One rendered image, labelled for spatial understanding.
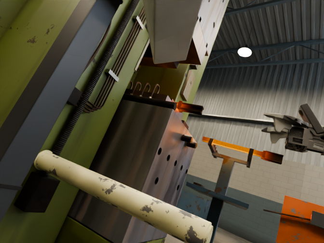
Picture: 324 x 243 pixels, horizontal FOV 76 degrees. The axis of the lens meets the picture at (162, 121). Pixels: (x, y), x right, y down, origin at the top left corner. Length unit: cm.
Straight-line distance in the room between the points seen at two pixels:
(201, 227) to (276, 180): 817
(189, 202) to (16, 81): 417
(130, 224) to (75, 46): 52
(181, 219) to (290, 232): 391
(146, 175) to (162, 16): 45
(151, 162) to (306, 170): 804
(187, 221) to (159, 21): 34
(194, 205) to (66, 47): 435
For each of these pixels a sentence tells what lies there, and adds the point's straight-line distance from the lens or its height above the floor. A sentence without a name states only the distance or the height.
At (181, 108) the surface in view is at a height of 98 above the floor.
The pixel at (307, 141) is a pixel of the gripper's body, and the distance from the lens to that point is 77.
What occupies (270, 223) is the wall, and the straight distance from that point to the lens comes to 836.
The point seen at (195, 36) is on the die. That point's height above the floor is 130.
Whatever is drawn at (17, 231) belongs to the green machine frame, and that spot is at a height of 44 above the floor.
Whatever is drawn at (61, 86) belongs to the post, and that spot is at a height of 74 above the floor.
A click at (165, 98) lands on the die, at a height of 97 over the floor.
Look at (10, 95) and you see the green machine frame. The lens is 72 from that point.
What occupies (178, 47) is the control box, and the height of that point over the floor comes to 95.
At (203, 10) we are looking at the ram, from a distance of 105.
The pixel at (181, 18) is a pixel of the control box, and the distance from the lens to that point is 41.
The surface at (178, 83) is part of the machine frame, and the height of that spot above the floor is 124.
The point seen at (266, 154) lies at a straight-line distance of 119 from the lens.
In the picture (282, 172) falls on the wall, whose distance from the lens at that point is 856.
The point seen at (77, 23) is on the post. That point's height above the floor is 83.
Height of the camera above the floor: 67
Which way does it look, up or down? 16 degrees up
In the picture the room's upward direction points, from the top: 21 degrees clockwise
